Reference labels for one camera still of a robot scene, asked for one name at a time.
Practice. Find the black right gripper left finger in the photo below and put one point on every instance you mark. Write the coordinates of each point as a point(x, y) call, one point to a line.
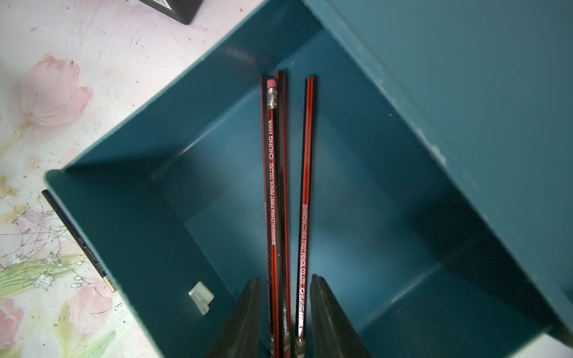
point(240, 336)

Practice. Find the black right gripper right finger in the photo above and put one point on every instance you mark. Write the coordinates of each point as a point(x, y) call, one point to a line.
point(333, 334)

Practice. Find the teal drawer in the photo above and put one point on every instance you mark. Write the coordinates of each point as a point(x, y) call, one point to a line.
point(174, 202)

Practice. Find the red black striped pencil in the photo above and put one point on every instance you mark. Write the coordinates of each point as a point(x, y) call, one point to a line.
point(270, 88)

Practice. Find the teal drawer cabinet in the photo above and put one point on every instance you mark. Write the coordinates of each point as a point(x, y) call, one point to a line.
point(487, 88)

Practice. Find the black pencil gold end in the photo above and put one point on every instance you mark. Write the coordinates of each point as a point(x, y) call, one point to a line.
point(78, 238)

